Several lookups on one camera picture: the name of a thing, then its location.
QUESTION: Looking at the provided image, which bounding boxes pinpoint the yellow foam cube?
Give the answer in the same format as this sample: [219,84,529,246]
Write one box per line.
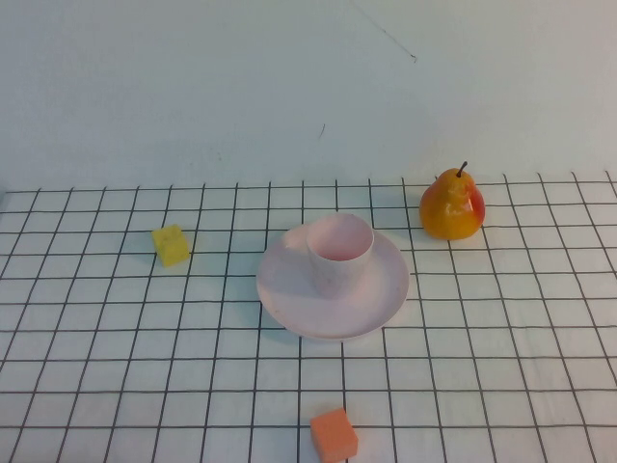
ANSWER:
[151,223,191,268]

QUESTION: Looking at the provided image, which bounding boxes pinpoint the orange yellow toy pear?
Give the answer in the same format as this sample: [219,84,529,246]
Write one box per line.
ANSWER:
[418,161,487,241]

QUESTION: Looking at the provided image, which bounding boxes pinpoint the pink round plate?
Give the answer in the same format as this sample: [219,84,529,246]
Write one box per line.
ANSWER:
[255,221,412,343]

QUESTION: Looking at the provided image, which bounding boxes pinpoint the white black grid tablecloth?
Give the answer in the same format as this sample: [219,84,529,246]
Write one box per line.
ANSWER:
[0,171,617,463]

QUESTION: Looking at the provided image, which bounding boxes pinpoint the pink plastic cup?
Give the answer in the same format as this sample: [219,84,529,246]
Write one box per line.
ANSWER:
[306,213,375,301]

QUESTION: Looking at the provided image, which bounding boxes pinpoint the orange foam cube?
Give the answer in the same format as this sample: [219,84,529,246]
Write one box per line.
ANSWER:
[309,407,360,463]

